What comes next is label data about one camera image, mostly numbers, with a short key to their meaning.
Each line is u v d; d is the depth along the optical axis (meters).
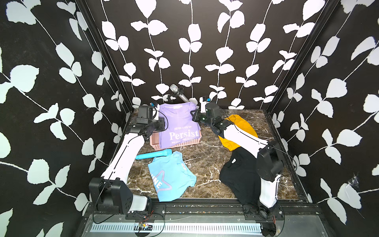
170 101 1.07
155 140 0.96
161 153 0.92
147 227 0.72
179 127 0.90
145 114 0.60
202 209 0.76
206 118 0.73
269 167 0.50
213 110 0.65
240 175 0.87
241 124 1.11
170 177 0.84
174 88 0.97
